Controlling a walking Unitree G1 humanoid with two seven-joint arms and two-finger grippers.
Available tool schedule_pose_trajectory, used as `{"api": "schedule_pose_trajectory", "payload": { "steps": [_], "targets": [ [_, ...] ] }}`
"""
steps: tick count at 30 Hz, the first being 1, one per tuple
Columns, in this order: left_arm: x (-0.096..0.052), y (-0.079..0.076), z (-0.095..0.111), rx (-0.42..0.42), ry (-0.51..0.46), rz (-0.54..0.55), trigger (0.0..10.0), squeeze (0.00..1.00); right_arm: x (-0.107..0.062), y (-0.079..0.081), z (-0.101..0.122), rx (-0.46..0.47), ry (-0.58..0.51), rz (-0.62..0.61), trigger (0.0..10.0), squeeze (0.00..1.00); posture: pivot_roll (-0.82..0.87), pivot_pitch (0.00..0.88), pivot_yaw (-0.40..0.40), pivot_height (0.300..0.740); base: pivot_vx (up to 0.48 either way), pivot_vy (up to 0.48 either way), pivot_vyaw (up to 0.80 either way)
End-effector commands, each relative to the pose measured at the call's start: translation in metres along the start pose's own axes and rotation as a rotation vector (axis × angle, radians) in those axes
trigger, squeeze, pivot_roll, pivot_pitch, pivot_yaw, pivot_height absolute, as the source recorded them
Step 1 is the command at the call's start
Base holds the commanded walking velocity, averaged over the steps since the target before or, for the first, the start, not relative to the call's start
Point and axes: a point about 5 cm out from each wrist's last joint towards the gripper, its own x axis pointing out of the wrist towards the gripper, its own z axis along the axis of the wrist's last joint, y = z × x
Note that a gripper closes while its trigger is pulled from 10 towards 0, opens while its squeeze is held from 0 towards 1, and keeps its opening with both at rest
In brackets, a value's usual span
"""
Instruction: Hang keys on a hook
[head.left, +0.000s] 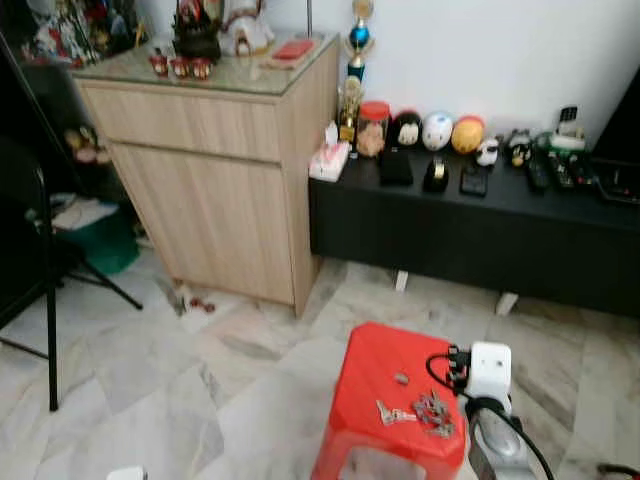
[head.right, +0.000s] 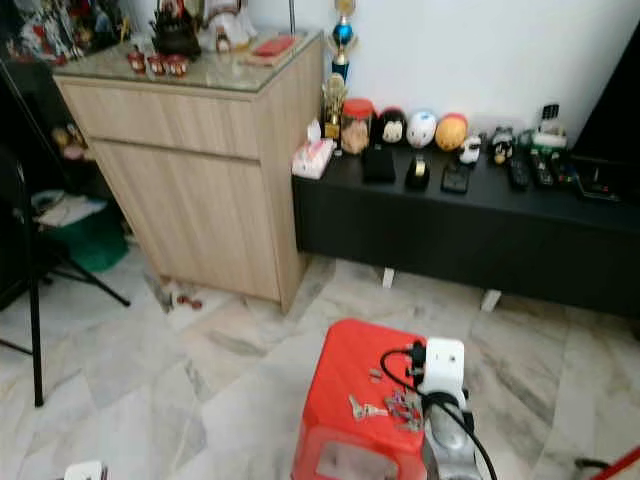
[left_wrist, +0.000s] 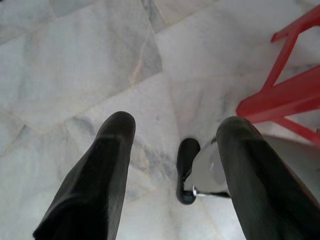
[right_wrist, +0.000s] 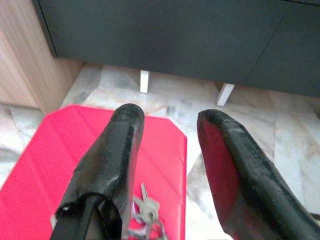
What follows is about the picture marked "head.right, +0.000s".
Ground dark metal key bunch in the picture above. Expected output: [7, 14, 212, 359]
[384, 387, 425, 434]

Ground red plastic stool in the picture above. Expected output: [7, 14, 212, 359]
[291, 318, 447, 480]

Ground single silver key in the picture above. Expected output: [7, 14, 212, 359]
[347, 394, 390, 422]

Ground black low console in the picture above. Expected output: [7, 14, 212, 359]
[292, 148, 640, 320]

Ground black wallet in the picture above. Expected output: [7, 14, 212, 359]
[361, 146, 398, 185]

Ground black remote control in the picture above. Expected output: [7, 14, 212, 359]
[531, 151, 558, 190]
[506, 157, 532, 192]

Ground small white figure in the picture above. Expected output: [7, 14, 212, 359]
[458, 135, 484, 166]

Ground red stick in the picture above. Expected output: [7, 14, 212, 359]
[574, 444, 640, 480]

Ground black tripod stand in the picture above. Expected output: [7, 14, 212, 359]
[0, 58, 132, 407]

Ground pink tissue box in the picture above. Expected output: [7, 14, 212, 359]
[291, 120, 337, 182]

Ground yellow round plush toy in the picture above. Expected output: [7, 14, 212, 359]
[434, 112, 470, 153]

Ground black and white panda figure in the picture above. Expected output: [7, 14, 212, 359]
[489, 126, 517, 166]

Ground white round plush toy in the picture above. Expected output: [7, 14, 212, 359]
[405, 108, 439, 150]

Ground small red floor objects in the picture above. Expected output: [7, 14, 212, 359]
[167, 284, 204, 310]

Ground black round plush toy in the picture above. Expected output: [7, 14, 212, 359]
[373, 106, 408, 150]

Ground green and white toy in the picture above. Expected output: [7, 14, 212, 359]
[524, 102, 570, 152]

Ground small gold trophy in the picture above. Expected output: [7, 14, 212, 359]
[321, 72, 349, 142]

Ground light wooden cabinet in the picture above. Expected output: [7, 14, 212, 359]
[53, 30, 327, 314]

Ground green bin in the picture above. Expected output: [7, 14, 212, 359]
[48, 192, 130, 274]

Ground black television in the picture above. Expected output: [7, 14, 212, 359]
[569, 18, 640, 167]

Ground blue and gold trophy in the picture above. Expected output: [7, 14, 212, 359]
[329, 0, 359, 83]

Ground flat red box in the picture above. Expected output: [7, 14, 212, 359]
[252, 34, 299, 60]

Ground white figurine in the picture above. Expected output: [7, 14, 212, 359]
[199, 0, 259, 54]

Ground dark statue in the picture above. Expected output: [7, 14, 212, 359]
[151, 0, 204, 60]

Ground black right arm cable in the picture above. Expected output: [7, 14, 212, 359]
[379, 342, 502, 480]

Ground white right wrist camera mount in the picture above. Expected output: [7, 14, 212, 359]
[418, 337, 468, 397]

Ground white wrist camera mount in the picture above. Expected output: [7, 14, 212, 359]
[418, 337, 468, 397]
[62, 459, 107, 480]

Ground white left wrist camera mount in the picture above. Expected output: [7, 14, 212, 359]
[62, 459, 107, 480]

